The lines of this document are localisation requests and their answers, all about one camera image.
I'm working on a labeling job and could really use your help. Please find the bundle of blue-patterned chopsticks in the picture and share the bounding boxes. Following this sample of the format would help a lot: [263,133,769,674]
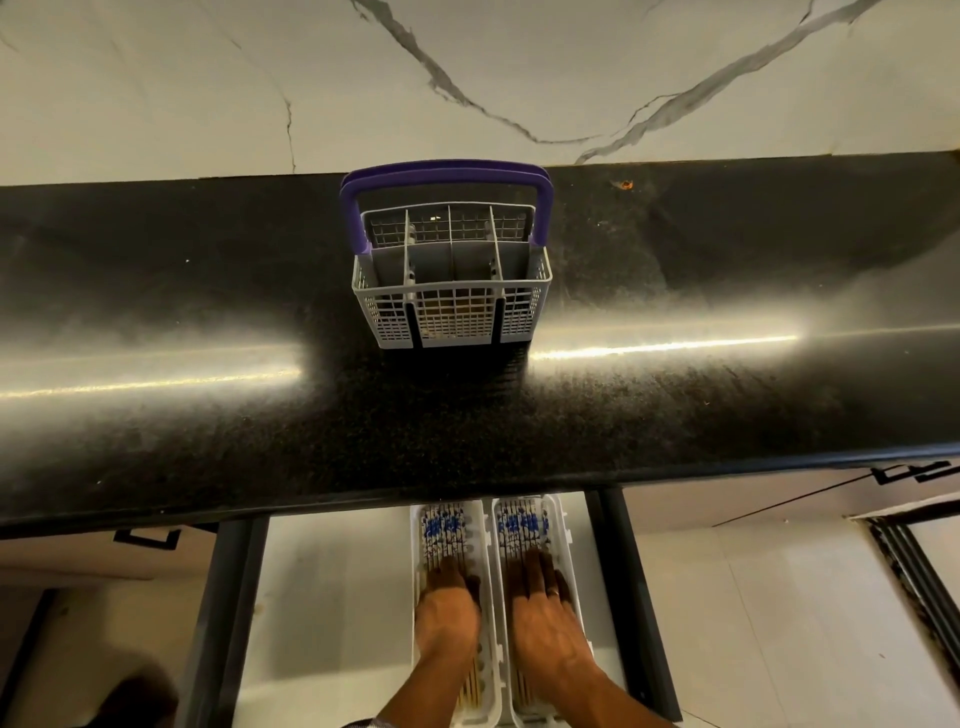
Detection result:
[498,498,562,712]
[420,504,489,714]

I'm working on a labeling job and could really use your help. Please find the white plastic chopstick tray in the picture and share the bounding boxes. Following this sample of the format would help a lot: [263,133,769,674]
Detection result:
[491,493,595,728]
[408,501,502,728]

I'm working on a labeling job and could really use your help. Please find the dark floor door track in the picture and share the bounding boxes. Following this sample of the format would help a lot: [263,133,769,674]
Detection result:
[847,501,960,665]

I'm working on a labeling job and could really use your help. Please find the person's left hand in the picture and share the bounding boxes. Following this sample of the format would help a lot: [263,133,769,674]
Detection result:
[414,555,483,669]

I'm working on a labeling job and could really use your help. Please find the black cabinet handle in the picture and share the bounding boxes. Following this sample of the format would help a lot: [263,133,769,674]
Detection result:
[870,461,955,486]
[112,528,183,549]

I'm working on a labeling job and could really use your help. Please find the person's left forearm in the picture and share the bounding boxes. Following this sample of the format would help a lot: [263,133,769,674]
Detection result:
[373,656,483,728]

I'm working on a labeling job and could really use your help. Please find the person's right forearm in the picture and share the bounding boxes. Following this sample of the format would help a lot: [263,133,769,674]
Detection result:
[525,658,676,728]

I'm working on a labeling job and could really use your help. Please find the grey cutlery basket purple handle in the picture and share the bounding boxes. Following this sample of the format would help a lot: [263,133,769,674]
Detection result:
[339,159,555,352]

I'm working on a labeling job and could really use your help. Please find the person's right hand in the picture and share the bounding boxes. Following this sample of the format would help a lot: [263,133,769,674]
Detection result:
[503,547,597,680]

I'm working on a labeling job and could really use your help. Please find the black metal frame post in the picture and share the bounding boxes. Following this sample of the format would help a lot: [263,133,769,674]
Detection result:
[174,516,272,728]
[585,487,684,723]

